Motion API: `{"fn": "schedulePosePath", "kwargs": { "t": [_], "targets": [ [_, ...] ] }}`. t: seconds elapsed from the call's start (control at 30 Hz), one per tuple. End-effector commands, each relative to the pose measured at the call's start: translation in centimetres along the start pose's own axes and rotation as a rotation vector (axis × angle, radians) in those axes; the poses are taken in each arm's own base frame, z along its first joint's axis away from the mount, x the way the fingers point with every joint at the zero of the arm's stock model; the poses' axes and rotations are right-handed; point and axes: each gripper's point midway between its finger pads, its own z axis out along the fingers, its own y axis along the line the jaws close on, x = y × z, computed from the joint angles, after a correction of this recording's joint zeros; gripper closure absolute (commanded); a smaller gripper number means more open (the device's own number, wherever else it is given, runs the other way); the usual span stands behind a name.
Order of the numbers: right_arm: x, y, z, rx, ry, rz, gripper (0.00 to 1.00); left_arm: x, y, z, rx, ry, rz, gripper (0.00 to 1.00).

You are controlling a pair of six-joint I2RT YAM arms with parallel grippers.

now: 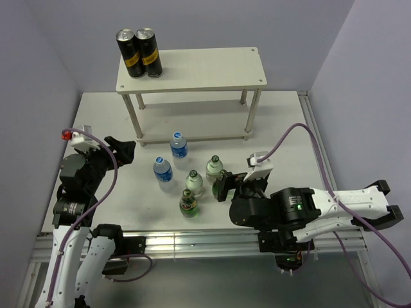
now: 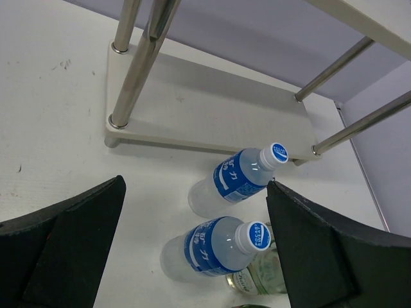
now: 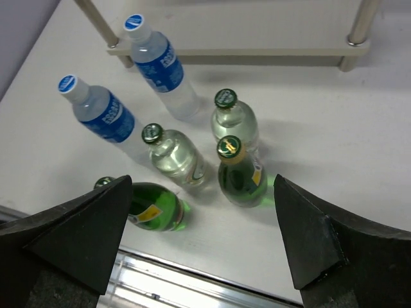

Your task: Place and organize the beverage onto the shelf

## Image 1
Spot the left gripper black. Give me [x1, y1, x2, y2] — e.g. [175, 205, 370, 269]
[75, 135, 135, 193]

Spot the green glass bottle tall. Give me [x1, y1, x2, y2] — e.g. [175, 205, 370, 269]
[212, 169, 227, 200]

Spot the clear glass bottle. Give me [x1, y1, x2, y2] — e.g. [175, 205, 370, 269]
[205, 155, 223, 184]
[185, 169, 204, 198]

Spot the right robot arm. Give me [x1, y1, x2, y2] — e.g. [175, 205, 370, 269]
[212, 170, 403, 253]

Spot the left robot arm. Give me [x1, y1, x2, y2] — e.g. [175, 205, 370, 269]
[36, 132, 136, 307]

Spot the white two-tier shelf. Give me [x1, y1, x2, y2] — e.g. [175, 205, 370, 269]
[116, 47, 267, 146]

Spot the green glass bottle front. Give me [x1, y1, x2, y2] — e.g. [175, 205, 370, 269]
[179, 189, 199, 218]

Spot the water bottle blue label front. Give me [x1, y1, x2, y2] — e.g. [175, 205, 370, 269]
[153, 157, 175, 193]

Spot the water bottle blue label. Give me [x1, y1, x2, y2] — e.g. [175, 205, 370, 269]
[153, 157, 175, 193]
[170, 132, 189, 169]

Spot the water bottle blue label rear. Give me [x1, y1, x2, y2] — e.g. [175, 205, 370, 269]
[170, 132, 189, 169]

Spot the black can left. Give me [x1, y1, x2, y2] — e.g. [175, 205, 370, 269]
[116, 29, 145, 78]

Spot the black can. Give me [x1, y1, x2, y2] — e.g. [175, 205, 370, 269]
[116, 29, 145, 78]
[136, 28, 163, 78]

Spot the black can right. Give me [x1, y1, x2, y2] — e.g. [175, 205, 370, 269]
[136, 28, 163, 78]

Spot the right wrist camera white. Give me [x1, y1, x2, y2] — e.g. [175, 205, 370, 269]
[244, 151, 274, 181]

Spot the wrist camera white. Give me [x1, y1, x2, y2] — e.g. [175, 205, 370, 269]
[62, 131, 98, 153]
[244, 151, 274, 181]

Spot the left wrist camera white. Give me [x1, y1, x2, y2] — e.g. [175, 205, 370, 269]
[62, 131, 98, 153]

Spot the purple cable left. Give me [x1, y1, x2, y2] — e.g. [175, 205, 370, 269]
[48, 128, 153, 305]

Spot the purple cable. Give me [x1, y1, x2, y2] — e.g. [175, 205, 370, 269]
[258, 123, 411, 307]
[48, 128, 153, 305]

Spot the aluminium frame rail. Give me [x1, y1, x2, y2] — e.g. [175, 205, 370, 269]
[17, 91, 376, 307]

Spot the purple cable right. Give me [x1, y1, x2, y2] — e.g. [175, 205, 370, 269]
[258, 123, 411, 307]

